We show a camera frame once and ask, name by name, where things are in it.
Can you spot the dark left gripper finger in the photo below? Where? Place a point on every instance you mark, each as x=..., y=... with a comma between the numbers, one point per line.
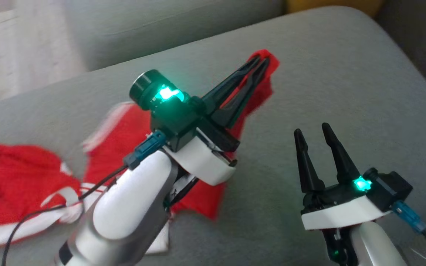
x=227, y=81
x=240, y=99

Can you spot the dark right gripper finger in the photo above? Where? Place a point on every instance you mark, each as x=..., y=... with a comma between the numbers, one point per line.
x=307, y=166
x=340, y=155

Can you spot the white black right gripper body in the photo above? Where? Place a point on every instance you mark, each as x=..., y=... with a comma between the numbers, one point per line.
x=342, y=214

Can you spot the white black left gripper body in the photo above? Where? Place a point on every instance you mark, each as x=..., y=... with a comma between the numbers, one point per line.
x=205, y=162

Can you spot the red jersey with white sleeves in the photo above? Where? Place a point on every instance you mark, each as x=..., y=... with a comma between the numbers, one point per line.
x=124, y=129

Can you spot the red shorts with white stripe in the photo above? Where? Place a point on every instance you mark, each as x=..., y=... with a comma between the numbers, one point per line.
x=13, y=177

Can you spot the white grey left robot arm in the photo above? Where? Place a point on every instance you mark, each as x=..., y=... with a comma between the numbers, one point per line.
x=124, y=214

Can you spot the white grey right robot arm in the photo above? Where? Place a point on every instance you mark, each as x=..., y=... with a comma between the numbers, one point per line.
x=375, y=247

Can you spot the grey sofa seat cushion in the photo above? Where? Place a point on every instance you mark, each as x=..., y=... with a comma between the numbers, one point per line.
x=346, y=74

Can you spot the yellow cushion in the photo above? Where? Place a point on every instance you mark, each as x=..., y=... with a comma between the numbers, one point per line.
x=331, y=5

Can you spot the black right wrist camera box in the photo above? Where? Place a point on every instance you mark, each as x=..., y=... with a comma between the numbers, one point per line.
x=388, y=188

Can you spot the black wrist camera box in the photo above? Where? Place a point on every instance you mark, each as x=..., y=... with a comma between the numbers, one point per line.
x=176, y=118
x=388, y=188

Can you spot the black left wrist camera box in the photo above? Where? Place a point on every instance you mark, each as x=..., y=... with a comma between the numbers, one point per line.
x=176, y=118

